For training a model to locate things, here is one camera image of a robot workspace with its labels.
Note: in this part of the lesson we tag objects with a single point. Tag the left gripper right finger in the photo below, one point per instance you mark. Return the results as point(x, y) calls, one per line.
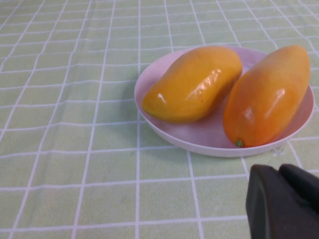
point(304, 189)

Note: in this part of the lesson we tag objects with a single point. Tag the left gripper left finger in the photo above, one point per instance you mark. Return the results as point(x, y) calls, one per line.
point(274, 214)

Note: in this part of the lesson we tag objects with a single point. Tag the reddish orange mango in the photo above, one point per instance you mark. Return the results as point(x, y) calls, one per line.
point(265, 99)

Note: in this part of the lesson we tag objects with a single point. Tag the yellow orange mango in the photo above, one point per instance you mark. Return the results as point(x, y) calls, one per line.
point(192, 84)

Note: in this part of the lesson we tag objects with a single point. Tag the pink round plate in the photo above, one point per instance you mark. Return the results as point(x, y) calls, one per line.
point(207, 135)

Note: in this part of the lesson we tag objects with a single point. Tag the green checked tablecloth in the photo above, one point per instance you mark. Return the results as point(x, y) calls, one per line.
point(74, 99)

